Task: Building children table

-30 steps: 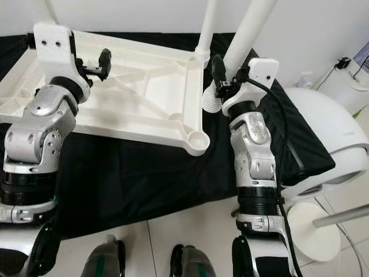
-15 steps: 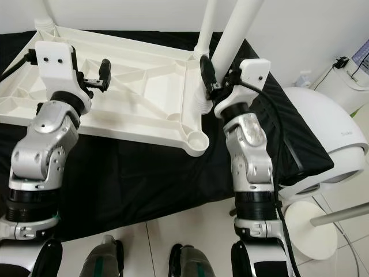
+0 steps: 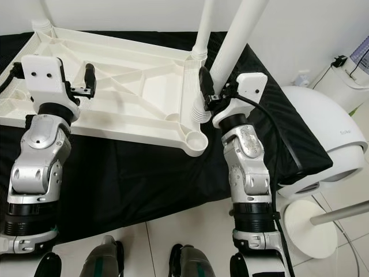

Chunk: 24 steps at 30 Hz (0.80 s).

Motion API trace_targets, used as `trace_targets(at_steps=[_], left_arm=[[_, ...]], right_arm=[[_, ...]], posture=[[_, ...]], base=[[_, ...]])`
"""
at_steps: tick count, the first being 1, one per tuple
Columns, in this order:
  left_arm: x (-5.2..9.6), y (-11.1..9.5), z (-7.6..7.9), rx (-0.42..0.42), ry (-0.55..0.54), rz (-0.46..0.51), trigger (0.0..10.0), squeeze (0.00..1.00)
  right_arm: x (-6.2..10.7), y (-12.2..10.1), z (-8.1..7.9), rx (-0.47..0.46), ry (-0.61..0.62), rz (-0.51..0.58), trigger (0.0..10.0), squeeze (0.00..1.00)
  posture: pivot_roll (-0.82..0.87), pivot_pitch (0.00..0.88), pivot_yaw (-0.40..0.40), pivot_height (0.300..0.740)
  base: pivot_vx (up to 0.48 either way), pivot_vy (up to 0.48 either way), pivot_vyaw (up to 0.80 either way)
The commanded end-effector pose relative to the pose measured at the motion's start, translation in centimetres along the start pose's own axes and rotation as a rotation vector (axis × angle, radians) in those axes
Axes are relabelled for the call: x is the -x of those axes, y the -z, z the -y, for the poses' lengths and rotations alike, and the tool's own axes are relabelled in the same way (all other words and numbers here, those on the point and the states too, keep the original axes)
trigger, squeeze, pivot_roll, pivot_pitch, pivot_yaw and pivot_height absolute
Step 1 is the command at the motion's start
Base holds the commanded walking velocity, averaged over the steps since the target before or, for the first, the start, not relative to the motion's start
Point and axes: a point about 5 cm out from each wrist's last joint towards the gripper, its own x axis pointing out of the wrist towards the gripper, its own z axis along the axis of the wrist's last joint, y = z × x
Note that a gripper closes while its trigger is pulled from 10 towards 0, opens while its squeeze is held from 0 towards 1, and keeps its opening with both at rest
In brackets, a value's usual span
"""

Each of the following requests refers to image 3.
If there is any grey robot right leg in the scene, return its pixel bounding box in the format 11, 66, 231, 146
170, 244, 223, 277

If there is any white plastic table top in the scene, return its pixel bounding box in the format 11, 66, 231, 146
0, 26, 209, 158

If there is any black power plug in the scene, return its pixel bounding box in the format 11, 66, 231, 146
330, 53, 348, 67

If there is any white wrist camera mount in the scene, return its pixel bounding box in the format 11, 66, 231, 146
212, 72, 269, 129
21, 55, 80, 122

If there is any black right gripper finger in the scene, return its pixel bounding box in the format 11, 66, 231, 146
199, 65, 215, 104

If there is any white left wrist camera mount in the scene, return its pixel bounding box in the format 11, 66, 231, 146
21, 55, 80, 122

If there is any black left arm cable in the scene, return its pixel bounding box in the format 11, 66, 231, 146
0, 61, 27, 93

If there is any white box appliance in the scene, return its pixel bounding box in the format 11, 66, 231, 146
314, 58, 369, 113

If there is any white wall socket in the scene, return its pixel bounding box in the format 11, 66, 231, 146
294, 68, 313, 84

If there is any black table cloth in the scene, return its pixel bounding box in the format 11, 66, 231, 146
0, 30, 332, 246

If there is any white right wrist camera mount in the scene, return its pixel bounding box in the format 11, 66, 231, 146
212, 72, 269, 129

